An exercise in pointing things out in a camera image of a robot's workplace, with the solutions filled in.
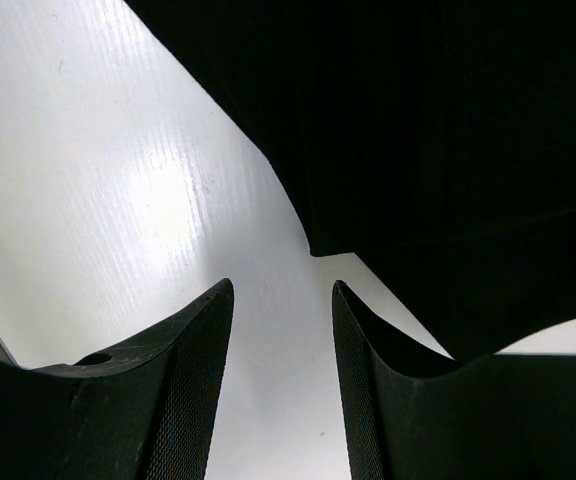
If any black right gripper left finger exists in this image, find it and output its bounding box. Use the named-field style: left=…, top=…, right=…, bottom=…
left=0, top=279, right=233, bottom=479

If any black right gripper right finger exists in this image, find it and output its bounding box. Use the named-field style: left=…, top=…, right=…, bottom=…
left=332, top=282, right=576, bottom=479

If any black skirt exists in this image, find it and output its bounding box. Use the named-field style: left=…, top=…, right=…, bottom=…
left=131, top=1, right=576, bottom=360

